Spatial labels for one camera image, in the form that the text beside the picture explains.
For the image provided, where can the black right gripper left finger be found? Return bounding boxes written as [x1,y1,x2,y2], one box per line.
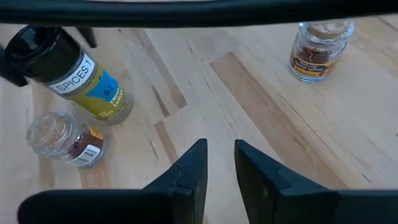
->
[142,138,208,224]

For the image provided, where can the black lid green herb jar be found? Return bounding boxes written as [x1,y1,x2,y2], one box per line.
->
[4,25,135,126]

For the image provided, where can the cork lid saffron jar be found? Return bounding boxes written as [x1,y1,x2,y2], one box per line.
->
[25,111,108,168]
[288,19,355,83]

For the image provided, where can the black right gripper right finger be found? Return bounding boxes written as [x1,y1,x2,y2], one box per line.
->
[234,139,330,224]

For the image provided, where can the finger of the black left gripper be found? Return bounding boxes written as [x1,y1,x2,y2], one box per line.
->
[76,26,98,49]
[0,45,29,88]

